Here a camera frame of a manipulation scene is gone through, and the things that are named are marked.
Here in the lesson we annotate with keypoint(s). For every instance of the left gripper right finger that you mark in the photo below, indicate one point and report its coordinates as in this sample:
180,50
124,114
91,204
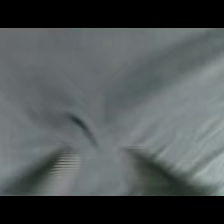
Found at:
160,180

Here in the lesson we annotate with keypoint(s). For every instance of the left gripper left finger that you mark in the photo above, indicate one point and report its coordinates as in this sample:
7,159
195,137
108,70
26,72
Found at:
40,176

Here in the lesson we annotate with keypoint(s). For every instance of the grey garment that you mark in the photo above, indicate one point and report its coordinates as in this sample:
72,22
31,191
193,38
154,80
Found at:
110,76

